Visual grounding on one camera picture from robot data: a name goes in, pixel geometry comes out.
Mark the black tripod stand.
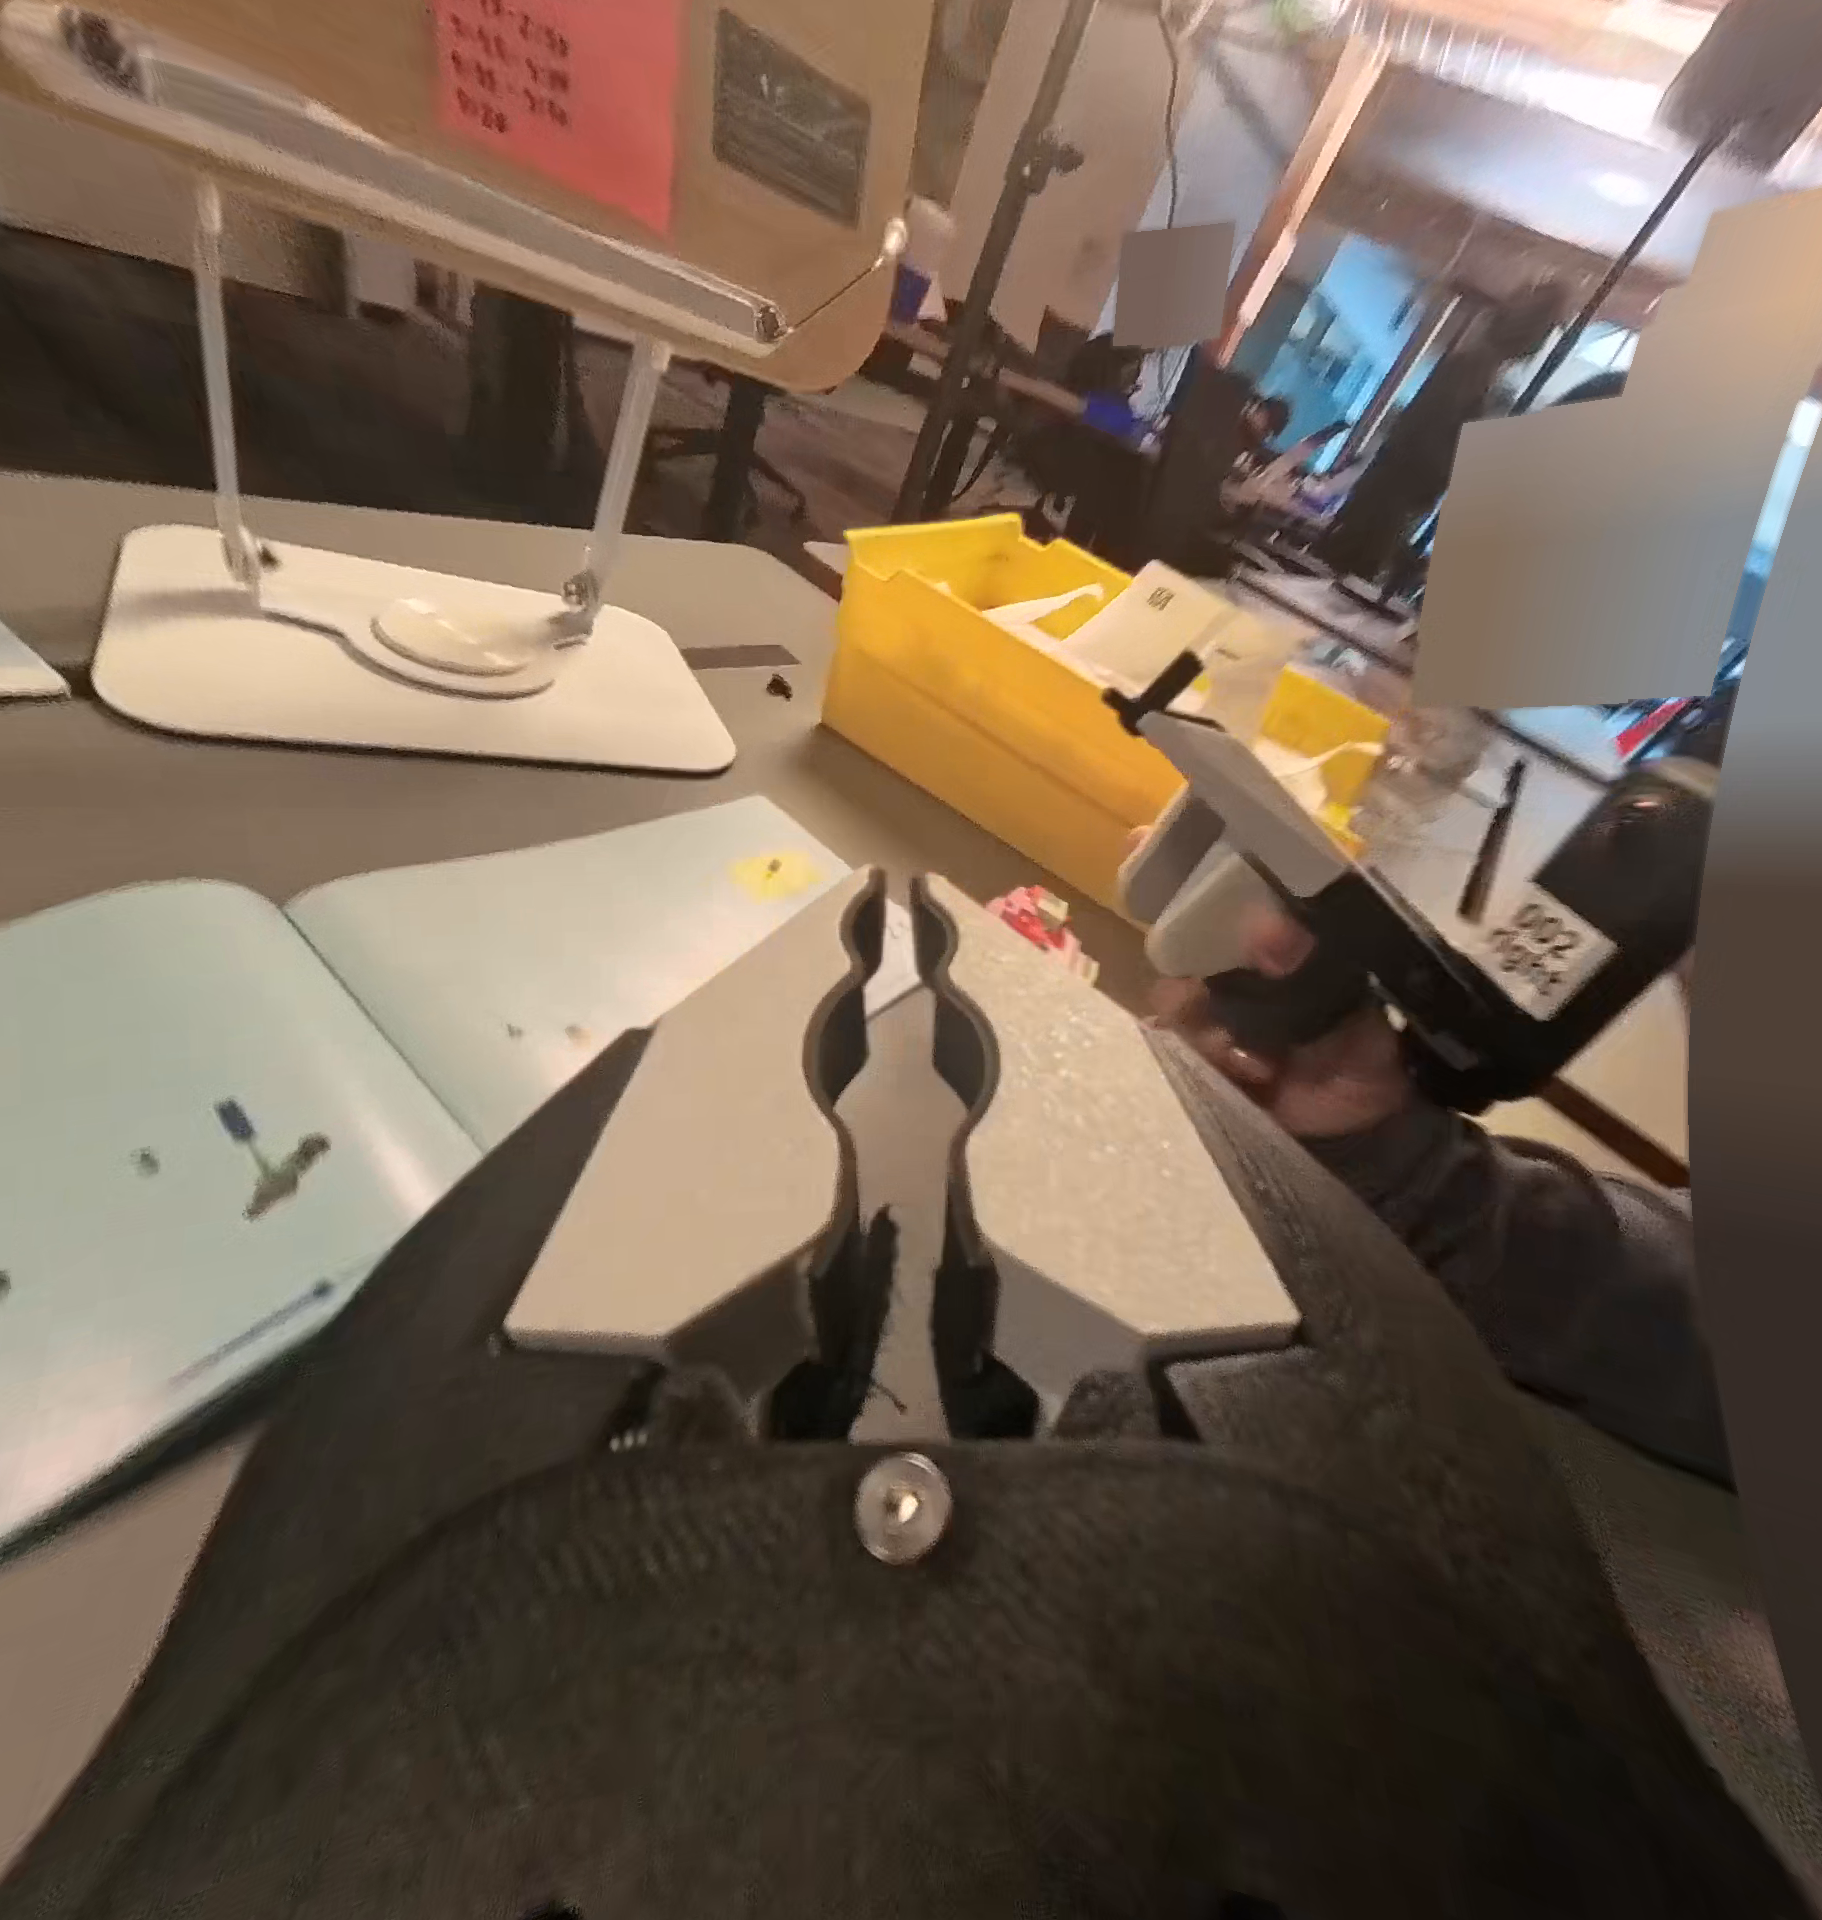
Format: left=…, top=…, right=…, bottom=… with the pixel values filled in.
left=892, top=0, right=1097, bottom=531

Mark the light blue instruction booklet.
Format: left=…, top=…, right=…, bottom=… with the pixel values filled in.
left=0, top=793, right=932, bottom=1587

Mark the black wall plaque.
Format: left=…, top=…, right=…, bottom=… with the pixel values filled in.
left=710, top=9, right=874, bottom=231

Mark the white desk lamp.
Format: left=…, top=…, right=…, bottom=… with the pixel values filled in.
left=0, top=0, right=915, bottom=778

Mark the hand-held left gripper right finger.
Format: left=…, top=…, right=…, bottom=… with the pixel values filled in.
left=908, top=873, right=1304, bottom=1354

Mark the pink paper note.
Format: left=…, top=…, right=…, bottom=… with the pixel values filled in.
left=429, top=0, right=687, bottom=238

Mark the clear plastic bag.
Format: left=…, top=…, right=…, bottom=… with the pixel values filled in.
left=1192, top=597, right=1396, bottom=807

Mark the person's right forearm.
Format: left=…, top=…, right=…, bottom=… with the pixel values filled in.
left=1299, top=1105, right=1742, bottom=1490

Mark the yellow plastic bin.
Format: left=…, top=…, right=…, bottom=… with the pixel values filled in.
left=820, top=511, right=1396, bottom=920

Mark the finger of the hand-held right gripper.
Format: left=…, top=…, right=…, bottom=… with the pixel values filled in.
left=1119, top=793, right=1316, bottom=981
left=1103, top=651, right=1369, bottom=906

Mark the small red white toy brick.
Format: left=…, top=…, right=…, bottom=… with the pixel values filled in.
left=998, top=883, right=1107, bottom=991

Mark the wooden board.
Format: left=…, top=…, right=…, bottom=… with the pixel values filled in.
left=0, top=0, right=939, bottom=397

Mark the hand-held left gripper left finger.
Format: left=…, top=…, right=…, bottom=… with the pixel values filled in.
left=501, top=867, right=892, bottom=1354

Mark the white paper card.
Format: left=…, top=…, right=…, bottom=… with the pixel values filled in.
left=1067, top=560, right=1246, bottom=709

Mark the person's right hand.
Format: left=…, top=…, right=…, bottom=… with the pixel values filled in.
left=1149, top=908, right=1458, bottom=1146

